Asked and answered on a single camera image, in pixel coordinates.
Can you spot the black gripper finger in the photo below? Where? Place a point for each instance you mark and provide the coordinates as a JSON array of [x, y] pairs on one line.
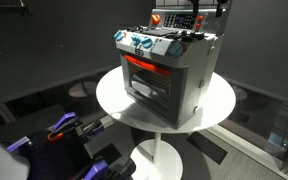
[[220, 8], [195, 8]]

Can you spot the small orange cooker button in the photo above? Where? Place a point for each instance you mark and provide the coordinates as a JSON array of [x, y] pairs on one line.
[[197, 26], [200, 18]]

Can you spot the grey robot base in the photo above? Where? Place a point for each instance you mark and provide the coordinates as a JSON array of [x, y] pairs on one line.
[[0, 161]]

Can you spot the grey toy cooker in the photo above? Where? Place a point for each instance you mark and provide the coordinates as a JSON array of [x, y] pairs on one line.
[[197, 73]]

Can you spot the large orange cooker dial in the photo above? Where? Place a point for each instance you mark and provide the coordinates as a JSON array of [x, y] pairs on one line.
[[156, 19]]

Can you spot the black mounting board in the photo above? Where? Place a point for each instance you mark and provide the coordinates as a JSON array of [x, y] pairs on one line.
[[34, 125]]

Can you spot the blue cooker knob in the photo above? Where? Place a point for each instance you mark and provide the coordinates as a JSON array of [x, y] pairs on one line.
[[136, 40], [118, 35], [147, 42], [175, 49]]

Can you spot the white round pedestal table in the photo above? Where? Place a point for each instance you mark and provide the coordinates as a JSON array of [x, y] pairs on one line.
[[217, 100]]

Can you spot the purple clamp with orange trigger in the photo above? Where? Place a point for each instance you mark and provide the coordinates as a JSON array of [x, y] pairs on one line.
[[64, 121]]

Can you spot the purple clamp piece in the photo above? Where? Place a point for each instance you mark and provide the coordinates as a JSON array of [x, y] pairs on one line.
[[19, 144]]

